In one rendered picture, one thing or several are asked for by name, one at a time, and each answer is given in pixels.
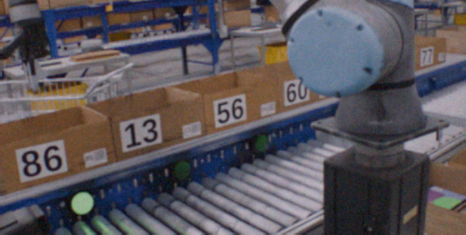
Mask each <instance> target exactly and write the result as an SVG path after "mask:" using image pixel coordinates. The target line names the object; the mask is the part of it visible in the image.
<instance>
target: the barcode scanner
mask: <svg viewBox="0 0 466 235"><path fill-rule="evenodd" d="M50 228H51V227H50V225H49V222H48V218H47V216H46V214H45V213H44V212H43V211H42V209H41V208H40V207H38V206H36V205H33V206H30V207H29V208H27V207H25V208H21V209H19V210H16V211H14V212H13V211H9V212H7V213H5V214H3V215H1V216H0V235H42V234H43V235H47V234H48V233H50V232H51V230H50Z"/></svg>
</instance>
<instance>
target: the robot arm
mask: <svg viewBox="0 0 466 235"><path fill-rule="evenodd" d="M7 1H8V7H9V11H10V17H11V21H12V23H13V24H15V28H22V29H23V30H22V31H21V32H20V33H19V34H18V35H16V36H15V37H14V38H13V39H12V40H11V41H10V42H9V43H8V44H6V45H5V46H3V47H2V48H1V49H0V60H1V61H3V60H7V59H8V58H9V57H10V56H11V55H12V54H13V53H14V52H15V50H16V49H17V48H18V47H19V49H18V52H19V55H20V58H21V65H22V67H23V69H24V73H25V77H26V78H27V82H28V84H29V85H30V87H31V88H32V89H33V90H34V91H36V88H37V84H36V82H37V81H39V80H40V79H43V78H44V77H47V76H48V73H49V72H48V70H47V69H43V68H41V67H40V63H39V62H38V61H37V60H35V59H38V58H42V57H46V56H50V55H52V52H49V51H48V49H46V47H47V45H46V44H47V43H48V44H49V47H50V51H51V45H50V40H49V38H47V35H46V25H45V21H44V20H40V21H38V19H39V18H40V17H41V16H40V9H39V5H38V0H7ZM269 1H270V2H271V3H272V4H273V5H274V6H275V7H276V8H277V9H278V11H279V13H280V14H281V24H280V32H281V34H282V35H283V36H284V37H285V38H286V39H287V40H288V58H289V63H290V66H291V68H292V70H293V73H294V75H295V76H296V78H297V79H299V81H300V82H301V83H302V84H303V85H304V87H306V88H307V89H309V90H311V91H312V92H313V93H315V94H317V95H320V96H325V97H340V101H339V105H338V110H337V112H336V126H337V127H338V128H340V129H342V130H344V131H347V132H349V133H353V134H363V135H376V136H386V135H397V134H403V133H408V132H411V131H414V130H416V129H419V128H422V127H423V126H424V109H423V108H422V106H421V104H420V98H419V96H418V93H417V91H416V87H415V35H414V14H415V11H414V6H413V3H412V0H269Z"/></svg>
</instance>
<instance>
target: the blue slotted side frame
mask: <svg viewBox="0 0 466 235"><path fill-rule="evenodd" d="M463 68H464V72H463ZM456 71H457V73H456ZM451 73H452V74H451ZM447 74H448V76H447ZM435 75H437V77H436V92H438V91H439V90H440V89H443V88H444V87H448V86H449V83H450V86H452V85H453V81H454V84H457V78H458V82H461V81H464V80H465V77H466V60H465V61H462V62H460V63H459V62H458V63H456V64H453V65H451V66H445V67H443V68H440V69H438V70H435V71H431V72H428V73H426V74H423V75H420V76H418V77H415V87H416V91H417V93H418V96H419V97H422V98H423V97H424V95H425V91H426V96H428V95H429V93H432V83H431V80H432V77H433V76H435ZM438 79H439V81H438ZM428 80H429V84H428ZM423 83H424V86H423ZM418 84H419V88H418ZM444 84H445V86H444ZM440 86H441V88H440ZM338 105H339V102H337V103H333V104H330V105H328V106H323V107H318V108H315V109H313V110H310V111H308V112H304V113H302V114H299V115H296V116H295V117H286V118H284V119H281V120H278V121H275V122H273V123H270V124H267V125H264V126H262V127H259V128H252V129H249V130H246V131H243V132H241V133H238V134H235V135H232V136H229V137H227V138H222V139H219V140H214V141H211V142H208V143H206V144H203V145H200V146H197V147H194V148H190V149H187V150H181V151H179V152H176V153H174V154H171V155H168V156H165V157H163V158H156V159H152V160H149V161H148V162H145V163H142V164H139V165H134V166H132V167H129V168H125V169H121V170H117V171H113V172H111V173H108V174H106V175H104V176H98V177H95V178H93V179H89V180H83V181H81V182H78V183H76V184H71V185H68V186H66V187H63V188H59V189H55V190H52V191H47V192H45V193H43V194H40V195H34V196H33V197H31V198H26V199H21V200H18V201H15V202H12V203H7V204H5V205H4V206H0V216H1V215H3V214H5V213H7V212H9V211H13V212H14V211H16V210H19V209H21V208H25V207H27V208H29V207H30V206H33V205H36V206H38V207H40V208H41V209H42V211H43V212H44V213H45V214H46V216H47V218H48V222H49V225H50V227H51V228H50V230H51V232H50V233H48V234H47V235H55V233H56V230H57V229H60V228H66V229H68V231H69V232H70V233H71V234H72V235H75V234H74V231H73V227H74V225H75V224H76V223H77V222H79V221H78V217H72V216H71V211H70V207H69V209H67V208H66V202H67V201H68V197H67V196H68V194H70V193H72V192H78V191H79V190H82V189H86V188H91V189H92V194H93V196H94V197H93V199H94V203H95V208H97V210H98V215H97V216H102V217H103V218H104V219H106V220H107V221H109V220H108V214H109V213H110V212H111V211H112V205H111V203H112V202H113V201H114V202H115V208H114V209H119V211H121V212H122V213H123V214H124V215H126V206H127V205H128V204H129V201H128V197H130V199H131V204H135V205H137V206H138V207H139V208H141V203H142V201H143V200H144V199H145V192H146V193H147V199H152V200H153V201H155V202H157V197H158V195H159V194H161V193H160V186H161V188H162V193H167V194H168V195H170V196H172V192H173V190H174V189H175V183H174V184H173V183H172V181H171V174H170V166H169V163H170V162H171V161H174V160H176V159H182V158H185V157H189V162H190V170H191V177H190V179H191V182H196V183H197V184H199V185H200V186H201V181H202V180H203V174H202V172H203V171H205V178H211V179H213V180H215V176H216V175H217V174H218V173H217V172H216V167H218V172H223V173H225V174H228V173H229V170H230V169H232V168H236V169H239V170H240V167H241V165H242V164H244V163H248V164H251V165H252V163H253V161H254V160H256V159H261V160H263V161H264V158H265V157H266V156H267V155H273V156H275V155H276V153H277V152H278V151H279V150H283V151H286V150H287V149H288V148H289V147H293V148H297V145H298V144H299V143H304V144H306V143H307V142H308V140H309V139H311V138H312V139H315V140H316V137H315V131H316V130H315V129H313V128H312V127H311V126H310V121H311V124H312V123H313V122H315V121H319V119H324V118H329V117H330V118H331V117H335V116H336V112H337V110H338ZM301 125H302V130H300V126H301ZM290 128H292V134H290ZM264 131H267V132H268V150H266V156H264V151H263V152H260V153H258V154H256V155H254V160H253V158H252V136H254V135H257V134H259V133H262V132H264ZM280 131H281V135H282V137H281V138H280ZM273 133H274V135H275V137H274V138H273V137H271V141H269V135H270V136H271V135H272V134H273ZM306 135H307V140H306ZM296 139H297V144H296ZM286 141H287V148H286ZM247 142H248V149H247V147H246V143H247ZM291 142H292V144H291ZM275 146H277V151H275ZM234 147H236V153H234ZM221 151H223V158H222V157H221ZM228 152H229V153H228ZM259 154H260V155H259ZM208 155H209V159H210V161H209V162H208ZM216 156H217V157H216ZM241 158H242V164H241V163H240V159H241ZM195 160H196V161H197V166H196V167H195ZM202 160H203V161H202ZM229 162H230V168H229ZM236 162H237V163H236ZM223 167H224V168H223ZM166 169H167V177H166ZM209 171H210V173H209ZM150 175H152V179H153V180H152V181H151V179H150ZM158 175H159V176H158ZM135 180H136V181H137V186H136V187H135ZM143 180H144V181H143ZM191 182H190V183H191ZM118 185H120V187H121V192H118V187H117V186H118ZM127 185H128V186H127ZM102 190H103V192H104V197H103V198H102V196H101V191H102ZM110 190H112V191H111V192H110ZM144 191H145V192H144ZM153 191H154V193H153ZM137 197H138V198H137ZM61 201H63V202H64V203H65V206H64V207H61V206H60V202H61ZM121 202H123V203H121ZM48 207H49V208H50V211H51V215H47V210H46V209H47V208H48ZM105 208H106V209H105ZM141 209H142V208H141ZM87 214H89V215H87ZM95 216H96V214H95V211H94V210H93V211H90V212H88V213H86V214H82V215H80V218H81V221H83V222H85V223H86V225H87V226H88V227H90V228H91V229H92V230H93V231H94V233H95V234H96V235H98V234H99V233H98V232H97V231H96V230H95V229H94V228H93V227H92V225H91V219H93V218H94V217H95ZM60 220H62V221H63V227H61V226H60V222H59V221H60ZM70 220H71V221H70ZM109 223H110V224H111V225H112V226H113V227H115V228H116V226H115V225H114V224H112V223H111V222H110V221H109ZM52 226H54V227H53V228H52Z"/></svg>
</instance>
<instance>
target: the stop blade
mask: <svg viewBox="0 0 466 235"><path fill-rule="evenodd" d="M316 140H317V141H320V142H323V143H327V144H329V145H335V146H338V147H341V148H345V149H348V148H350V147H353V146H355V145H356V143H354V142H351V141H349V140H346V139H343V138H339V137H337V136H331V135H329V134H326V133H323V132H321V131H318V130H316Z"/></svg>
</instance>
